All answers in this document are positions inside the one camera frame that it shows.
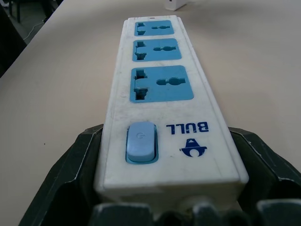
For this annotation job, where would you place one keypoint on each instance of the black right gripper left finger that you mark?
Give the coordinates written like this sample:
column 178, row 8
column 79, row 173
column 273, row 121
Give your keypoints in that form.
column 68, row 171

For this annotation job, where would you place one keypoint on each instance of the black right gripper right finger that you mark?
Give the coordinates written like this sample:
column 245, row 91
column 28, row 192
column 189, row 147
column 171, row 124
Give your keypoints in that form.
column 265, row 169

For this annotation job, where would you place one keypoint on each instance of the white blue power strip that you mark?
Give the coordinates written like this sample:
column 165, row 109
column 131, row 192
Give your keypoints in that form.
column 162, row 106

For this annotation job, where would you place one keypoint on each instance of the white charger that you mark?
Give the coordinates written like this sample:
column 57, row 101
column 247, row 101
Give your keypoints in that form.
column 174, row 4

